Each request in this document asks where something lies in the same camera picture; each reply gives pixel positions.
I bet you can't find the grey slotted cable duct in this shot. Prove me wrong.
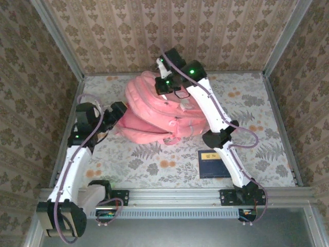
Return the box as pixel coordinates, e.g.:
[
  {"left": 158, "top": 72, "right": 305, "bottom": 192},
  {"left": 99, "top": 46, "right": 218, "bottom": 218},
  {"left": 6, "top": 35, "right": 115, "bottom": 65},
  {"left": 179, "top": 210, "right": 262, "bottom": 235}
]
[{"left": 87, "top": 207, "right": 242, "bottom": 220}]

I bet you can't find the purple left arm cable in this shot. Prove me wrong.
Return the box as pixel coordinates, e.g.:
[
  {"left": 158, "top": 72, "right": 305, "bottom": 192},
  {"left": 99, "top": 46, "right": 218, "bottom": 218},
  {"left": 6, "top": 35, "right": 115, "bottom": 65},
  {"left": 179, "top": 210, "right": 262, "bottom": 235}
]
[{"left": 52, "top": 94, "right": 125, "bottom": 244}]

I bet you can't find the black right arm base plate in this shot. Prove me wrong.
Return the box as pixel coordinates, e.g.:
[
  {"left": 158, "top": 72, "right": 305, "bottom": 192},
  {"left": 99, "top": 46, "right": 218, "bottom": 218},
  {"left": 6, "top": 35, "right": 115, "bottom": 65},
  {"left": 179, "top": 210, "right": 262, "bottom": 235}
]
[{"left": 220, "top": 189, "right": 267, "bottom": 206}]

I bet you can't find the floral patterned tablecloth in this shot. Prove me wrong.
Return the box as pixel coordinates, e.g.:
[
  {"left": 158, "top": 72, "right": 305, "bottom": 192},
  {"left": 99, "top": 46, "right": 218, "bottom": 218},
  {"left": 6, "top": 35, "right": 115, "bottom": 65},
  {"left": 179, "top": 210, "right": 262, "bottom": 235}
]
[{"left": 58, "top": 73, "right": 296, "bottom": 188}]

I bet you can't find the black circuit board with wires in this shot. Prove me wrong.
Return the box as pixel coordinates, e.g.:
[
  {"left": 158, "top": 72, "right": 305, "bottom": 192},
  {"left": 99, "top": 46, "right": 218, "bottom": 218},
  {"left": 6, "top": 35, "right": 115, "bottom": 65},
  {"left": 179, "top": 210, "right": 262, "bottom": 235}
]
[
  {"left": 237, "top": 208, "right": 258, "bottom": 222},
  {"left": 95, "top": 208, "right": 116, "bottom": 222}
]

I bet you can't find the aluminium side rail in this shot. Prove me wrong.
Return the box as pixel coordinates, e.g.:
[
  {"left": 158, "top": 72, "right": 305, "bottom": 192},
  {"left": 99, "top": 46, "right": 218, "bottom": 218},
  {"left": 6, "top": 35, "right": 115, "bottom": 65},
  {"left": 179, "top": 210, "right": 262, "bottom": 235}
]
[
  {"left": 48, "top": 78, "right": 86, "bottom": 188},
  {"left": 262, "top": 74, "right": 309, "bottom": 187}
]

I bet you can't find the navy book with yellow label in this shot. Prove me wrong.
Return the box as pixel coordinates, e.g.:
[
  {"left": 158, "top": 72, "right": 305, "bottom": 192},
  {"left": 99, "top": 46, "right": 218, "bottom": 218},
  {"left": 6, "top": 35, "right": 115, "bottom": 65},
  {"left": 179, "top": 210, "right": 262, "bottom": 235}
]
[{"left": 197, "top": 149, "right": 231, "bottom": 179}]

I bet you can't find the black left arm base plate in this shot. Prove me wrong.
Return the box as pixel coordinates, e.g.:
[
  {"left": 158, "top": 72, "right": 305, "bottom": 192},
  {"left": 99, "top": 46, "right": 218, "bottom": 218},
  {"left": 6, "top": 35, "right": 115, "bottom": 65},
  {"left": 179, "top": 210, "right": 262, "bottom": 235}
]
[{"left": 102, "top": 189, "right": 130, "bottom": 206}]

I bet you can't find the aluminium mounting rail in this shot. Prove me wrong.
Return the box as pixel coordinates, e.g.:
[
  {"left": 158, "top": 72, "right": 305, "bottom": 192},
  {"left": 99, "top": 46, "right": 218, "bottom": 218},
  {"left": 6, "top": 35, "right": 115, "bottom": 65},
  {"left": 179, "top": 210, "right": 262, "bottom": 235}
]
[{"left": 40, "top": 187, "right": 316, "bottom": 206}]

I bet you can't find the aluminium frame post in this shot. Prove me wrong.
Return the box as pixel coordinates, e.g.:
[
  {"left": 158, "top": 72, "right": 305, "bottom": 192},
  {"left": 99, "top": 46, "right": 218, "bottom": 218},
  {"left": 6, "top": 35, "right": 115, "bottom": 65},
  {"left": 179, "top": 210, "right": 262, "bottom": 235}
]
[
  {"left": 30, "top": 0, "right": 85, "bottom": 81},
  {"left": 262, "top": 0, "right": 313, "bottom": 76}
]

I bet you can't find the pink school backpack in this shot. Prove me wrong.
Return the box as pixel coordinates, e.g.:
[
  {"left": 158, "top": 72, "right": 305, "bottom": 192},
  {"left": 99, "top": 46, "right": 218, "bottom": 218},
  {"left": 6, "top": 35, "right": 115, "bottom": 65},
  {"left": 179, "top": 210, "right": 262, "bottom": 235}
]
[{"left": 117, "top": 71, "right": 208, "bottom": 146}]

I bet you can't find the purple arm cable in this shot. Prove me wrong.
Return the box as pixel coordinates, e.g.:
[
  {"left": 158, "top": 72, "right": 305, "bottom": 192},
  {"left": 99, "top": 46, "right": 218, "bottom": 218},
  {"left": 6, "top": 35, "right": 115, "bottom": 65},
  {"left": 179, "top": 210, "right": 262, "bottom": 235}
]
[
  {"left": 160, "top": 50, "right": 269, "bottom": 227},
  {"left": 52, "top": 94, "right": 125, "bottom": 244}
]

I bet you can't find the grey metal panel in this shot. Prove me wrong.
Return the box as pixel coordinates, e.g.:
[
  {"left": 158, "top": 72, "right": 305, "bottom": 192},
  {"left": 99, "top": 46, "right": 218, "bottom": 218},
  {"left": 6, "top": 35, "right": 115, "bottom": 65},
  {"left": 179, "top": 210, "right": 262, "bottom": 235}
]
[{"left": 24, "top": 200, "right": 322, "bottom": 247}]

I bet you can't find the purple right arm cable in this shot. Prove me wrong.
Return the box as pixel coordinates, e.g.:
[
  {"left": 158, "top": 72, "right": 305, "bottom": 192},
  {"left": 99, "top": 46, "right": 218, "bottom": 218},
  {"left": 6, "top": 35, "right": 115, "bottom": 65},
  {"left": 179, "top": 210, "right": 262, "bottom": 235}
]
[{"left": 160, "top": 50, "right": 269, "bottom": 227}]

